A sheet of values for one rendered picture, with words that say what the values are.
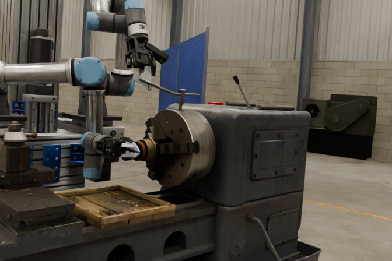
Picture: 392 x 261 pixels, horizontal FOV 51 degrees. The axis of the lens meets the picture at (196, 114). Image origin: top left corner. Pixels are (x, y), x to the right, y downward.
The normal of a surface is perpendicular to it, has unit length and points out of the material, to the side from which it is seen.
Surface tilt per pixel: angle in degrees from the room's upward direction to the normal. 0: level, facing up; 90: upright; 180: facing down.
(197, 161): 101
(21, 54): 90
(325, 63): 90
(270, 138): 90
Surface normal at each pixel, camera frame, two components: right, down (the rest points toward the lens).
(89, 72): 0.29, 0.06
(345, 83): -0.60, 0.00
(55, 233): 0.69, 0.05
